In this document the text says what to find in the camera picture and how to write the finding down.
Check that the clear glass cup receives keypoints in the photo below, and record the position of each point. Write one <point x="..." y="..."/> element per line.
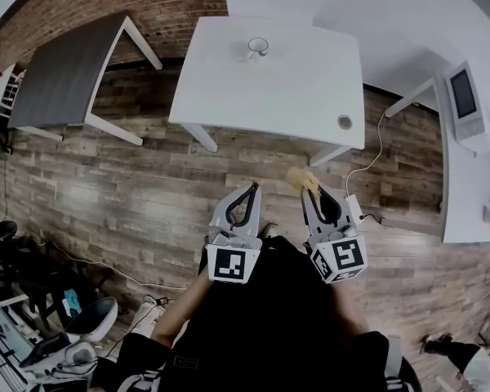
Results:
<point x="257" y="48"/>

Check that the grey wood-top table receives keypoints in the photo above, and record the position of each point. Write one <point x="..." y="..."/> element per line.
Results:
<point x="61" y="76"/>

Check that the person's shoe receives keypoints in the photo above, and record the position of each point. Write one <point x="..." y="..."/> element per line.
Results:
<point x="270" y="230"/>

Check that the yellow sponge piece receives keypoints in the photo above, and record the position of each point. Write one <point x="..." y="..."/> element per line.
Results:
<point x="302" y="180"/>

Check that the white shell chair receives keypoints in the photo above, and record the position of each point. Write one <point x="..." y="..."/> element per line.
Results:
<point x="94" y="319"/>

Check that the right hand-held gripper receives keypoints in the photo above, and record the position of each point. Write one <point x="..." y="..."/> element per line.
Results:
<point x="345" y="259"/>

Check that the person's right forearm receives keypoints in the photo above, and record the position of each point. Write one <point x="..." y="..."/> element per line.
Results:
<point x="349" y="308"/>

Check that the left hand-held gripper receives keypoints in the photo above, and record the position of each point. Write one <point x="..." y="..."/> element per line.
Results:
<point x="228" y="264"/>

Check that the round metal table grommet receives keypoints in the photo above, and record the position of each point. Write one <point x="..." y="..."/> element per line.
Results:
<point x="344" y="121"/>

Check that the person's black clothing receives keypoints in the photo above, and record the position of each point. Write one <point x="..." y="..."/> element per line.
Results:
<point x="265" y="325"/>

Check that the person's left forearm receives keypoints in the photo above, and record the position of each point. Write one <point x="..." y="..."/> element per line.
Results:
<point x="183" y="313"/>

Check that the white shelf unit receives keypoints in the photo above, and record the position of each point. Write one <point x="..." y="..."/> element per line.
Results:
<point x="2" y="92"/>

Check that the white device with dark screen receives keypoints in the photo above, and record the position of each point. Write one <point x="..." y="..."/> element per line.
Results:
<point x="465" y="100"/>

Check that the black office chair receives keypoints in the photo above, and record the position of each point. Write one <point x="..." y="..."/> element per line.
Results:
<point x="20" y="259"/>

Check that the long white desk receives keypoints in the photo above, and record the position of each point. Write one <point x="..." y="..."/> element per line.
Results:
<point x="465" y="178"/>

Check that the white square table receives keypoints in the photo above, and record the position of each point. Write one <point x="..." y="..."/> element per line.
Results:
<point x="277" y="92"/>

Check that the white power adapter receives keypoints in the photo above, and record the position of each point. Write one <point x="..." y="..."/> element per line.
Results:
<point x="354" y="207"/>

